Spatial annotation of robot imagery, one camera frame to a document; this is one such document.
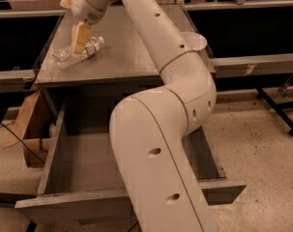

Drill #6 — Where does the grey cabinet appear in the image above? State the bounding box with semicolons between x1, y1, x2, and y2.
34;4;217;121

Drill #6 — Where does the black cable on floor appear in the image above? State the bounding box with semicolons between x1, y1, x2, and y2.
0;122;46;164

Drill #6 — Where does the black cable under drawer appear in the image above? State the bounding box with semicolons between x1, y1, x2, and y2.
126;220;139;232

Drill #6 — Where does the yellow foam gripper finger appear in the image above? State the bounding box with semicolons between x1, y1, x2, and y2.
72;22;92;54
60;0;72;9

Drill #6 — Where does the grey right bench rail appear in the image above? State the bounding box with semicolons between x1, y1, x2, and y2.
210;53;293;78

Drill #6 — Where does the black stand leg with wheel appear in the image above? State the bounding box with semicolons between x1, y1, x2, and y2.
256;87;293;136

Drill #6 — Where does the grey left bench rail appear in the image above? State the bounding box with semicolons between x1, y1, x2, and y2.
0;70;37;94

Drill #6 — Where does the clear plastic water bottle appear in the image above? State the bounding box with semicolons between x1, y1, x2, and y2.
52;37;104;70

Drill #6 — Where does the grey bench rail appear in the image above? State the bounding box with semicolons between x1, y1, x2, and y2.
210;53;293;78
0;70;37;94

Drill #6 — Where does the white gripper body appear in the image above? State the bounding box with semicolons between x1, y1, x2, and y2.
71;0;117;24

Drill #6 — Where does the white ceramic bowl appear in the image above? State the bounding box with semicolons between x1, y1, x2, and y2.
182;32;208;54

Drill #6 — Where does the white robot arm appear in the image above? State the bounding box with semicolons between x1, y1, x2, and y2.
61;0;219;232

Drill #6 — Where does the grey open top drawer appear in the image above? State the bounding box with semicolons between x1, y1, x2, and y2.
15;94;248;225

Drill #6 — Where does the brown cardboard box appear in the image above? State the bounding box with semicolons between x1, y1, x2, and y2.
2;91;56;168

